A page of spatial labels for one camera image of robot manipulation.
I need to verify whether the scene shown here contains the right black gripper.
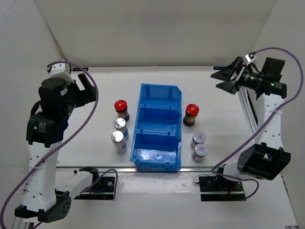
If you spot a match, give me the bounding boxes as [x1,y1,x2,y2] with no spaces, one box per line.
[211,57,263,95]

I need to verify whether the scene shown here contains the red-lid sauce jar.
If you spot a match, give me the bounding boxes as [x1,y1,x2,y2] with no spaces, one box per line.
[183,104,200,126]
[114,100,130,122]

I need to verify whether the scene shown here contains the silver-lid blue-label bottle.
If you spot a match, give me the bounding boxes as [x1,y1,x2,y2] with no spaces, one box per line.
[111,131,127,154]
[113,118,129,140]

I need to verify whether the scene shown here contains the white-lid spice jar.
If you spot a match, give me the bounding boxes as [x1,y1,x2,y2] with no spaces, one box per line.
[190,132,206,149]
[192,144,208,162]

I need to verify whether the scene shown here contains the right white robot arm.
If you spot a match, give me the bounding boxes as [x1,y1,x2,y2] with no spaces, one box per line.
[211,57,291,191]

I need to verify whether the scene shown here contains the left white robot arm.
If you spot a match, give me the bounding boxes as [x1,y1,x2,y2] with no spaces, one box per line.
[14,73,100,223]

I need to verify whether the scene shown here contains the blue bin near compartment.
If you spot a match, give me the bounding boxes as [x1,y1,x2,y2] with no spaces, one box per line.
[130,131,182,172]

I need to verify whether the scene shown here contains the aluminium frame rail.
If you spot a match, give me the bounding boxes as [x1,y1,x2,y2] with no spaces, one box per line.
[237,87,258,135]

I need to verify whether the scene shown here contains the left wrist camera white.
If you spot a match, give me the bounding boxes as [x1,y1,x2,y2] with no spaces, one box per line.
[47,62,75,85]

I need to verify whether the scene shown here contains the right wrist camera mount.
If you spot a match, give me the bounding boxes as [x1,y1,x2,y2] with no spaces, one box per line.
[245,52,256,65]

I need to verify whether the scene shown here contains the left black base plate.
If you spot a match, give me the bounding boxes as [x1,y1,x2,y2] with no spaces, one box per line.
[74,167,118,200]

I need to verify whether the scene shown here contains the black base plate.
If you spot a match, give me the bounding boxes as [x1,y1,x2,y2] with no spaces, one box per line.
[74,167,118,200]
[193,174,246,202]

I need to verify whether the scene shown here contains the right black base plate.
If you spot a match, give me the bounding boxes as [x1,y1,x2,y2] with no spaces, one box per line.
[193,174,246,202]

